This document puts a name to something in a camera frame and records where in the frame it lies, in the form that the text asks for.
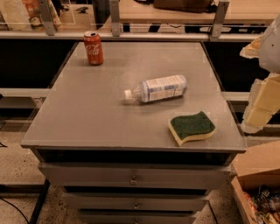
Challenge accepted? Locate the clear plastic water bottle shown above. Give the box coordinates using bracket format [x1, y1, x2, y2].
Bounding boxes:
[124, 74, 187, 102]

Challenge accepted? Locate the grey metal drawer cabinet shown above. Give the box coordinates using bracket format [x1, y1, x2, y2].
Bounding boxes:
[22, 42, 245, 224]

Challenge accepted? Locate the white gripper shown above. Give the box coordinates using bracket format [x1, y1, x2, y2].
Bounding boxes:
[240, 15, 280, 134]

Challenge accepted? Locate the green and yellow sponge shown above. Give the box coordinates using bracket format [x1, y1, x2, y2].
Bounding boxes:
[168, 111, 216, 146]

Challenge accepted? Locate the colourful package behind railing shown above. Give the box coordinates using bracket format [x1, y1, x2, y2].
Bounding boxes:
[21, 0, 61, 28]

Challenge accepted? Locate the red cola can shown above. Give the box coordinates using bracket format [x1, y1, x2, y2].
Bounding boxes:
[83, 31, 104, 66]

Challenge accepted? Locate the metal railing with posts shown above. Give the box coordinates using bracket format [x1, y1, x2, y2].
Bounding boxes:
[0, 0, 280, 42]

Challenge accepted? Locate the black floor cable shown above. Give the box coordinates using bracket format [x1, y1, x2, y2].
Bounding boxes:
[0, 196, 31, 224]

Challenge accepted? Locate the cardboard box with snacks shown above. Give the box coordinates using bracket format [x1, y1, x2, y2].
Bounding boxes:
[231, 141, 280, 224]

